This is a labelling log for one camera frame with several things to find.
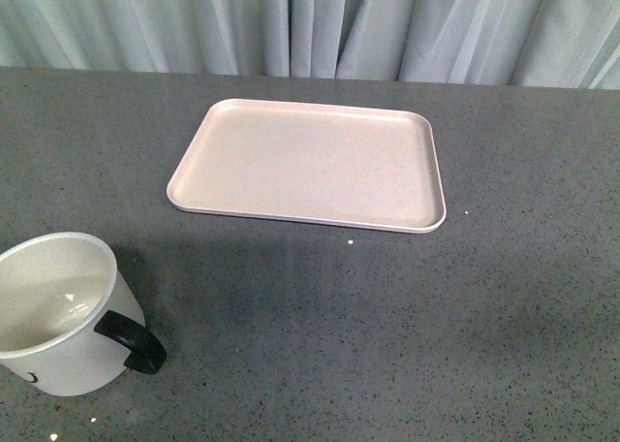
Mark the pale green curtain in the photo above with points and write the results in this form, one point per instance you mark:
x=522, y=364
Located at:
x=557, y=43

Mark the white mug with black handle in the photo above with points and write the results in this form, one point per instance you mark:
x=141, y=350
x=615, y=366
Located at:
x=69, y=321

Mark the beige rectangular tray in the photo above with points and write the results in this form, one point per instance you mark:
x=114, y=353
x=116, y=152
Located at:
x=322, y=164

